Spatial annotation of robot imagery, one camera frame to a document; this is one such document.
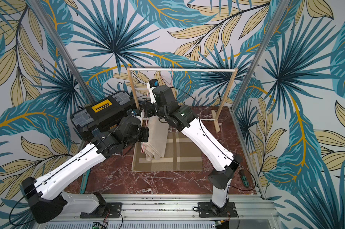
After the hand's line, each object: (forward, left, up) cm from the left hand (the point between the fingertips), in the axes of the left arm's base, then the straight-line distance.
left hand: (147, 131), depth 72 cm
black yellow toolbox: (+19, +34, -11) cm, 40 cm away
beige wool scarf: (-3, -4, -10) cm, 11 cm away
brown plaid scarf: (0, -18, -27) cm, 33 cm away
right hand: (+1, +6, +13) cm, 14 cm away
